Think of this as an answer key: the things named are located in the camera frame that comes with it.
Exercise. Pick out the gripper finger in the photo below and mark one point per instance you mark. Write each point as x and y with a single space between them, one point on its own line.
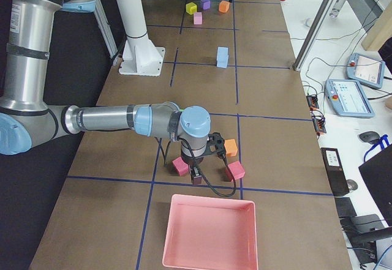
195 175

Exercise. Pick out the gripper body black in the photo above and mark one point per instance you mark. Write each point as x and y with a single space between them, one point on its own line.
192 162

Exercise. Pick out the light blue foam block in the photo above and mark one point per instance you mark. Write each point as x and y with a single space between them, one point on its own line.
222 62
222 53

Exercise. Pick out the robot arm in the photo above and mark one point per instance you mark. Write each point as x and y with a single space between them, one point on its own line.
79 73

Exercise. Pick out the red foam block outer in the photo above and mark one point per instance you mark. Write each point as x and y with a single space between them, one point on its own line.
180 166

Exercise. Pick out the orange foam block left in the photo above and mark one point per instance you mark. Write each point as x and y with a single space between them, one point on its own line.
224 6

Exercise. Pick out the purple foam block left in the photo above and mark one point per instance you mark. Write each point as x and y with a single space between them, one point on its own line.
205 4

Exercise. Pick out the orange foam block right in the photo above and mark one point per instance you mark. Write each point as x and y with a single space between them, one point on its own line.
231 148

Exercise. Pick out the red foam block near orange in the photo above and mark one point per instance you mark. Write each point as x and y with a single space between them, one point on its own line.
235 171

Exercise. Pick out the pink foam block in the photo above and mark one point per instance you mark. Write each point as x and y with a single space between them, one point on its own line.
197 18

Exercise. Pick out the yellow foam block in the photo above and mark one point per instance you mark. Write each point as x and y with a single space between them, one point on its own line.
191 8

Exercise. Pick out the pink plastic tray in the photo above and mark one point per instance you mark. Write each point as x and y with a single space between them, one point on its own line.
210 233

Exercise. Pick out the clear water bottle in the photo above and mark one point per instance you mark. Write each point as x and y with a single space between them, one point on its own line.
336 8

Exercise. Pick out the black power box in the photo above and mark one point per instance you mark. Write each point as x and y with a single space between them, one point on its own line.
335 173

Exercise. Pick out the teach pendant near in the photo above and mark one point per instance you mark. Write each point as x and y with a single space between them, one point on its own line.
347 98

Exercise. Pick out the teach pendant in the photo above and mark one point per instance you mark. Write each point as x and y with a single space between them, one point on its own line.
366 70
347 98

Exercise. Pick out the teach pendant far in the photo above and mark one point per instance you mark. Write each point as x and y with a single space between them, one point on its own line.
366 70

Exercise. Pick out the black computer mouse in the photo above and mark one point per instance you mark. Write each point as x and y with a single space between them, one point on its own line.
369 137

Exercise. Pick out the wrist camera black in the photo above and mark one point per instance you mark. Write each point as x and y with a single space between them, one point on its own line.
215 145

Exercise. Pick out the aluminium frame post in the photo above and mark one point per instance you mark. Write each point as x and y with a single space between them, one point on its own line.
316 25

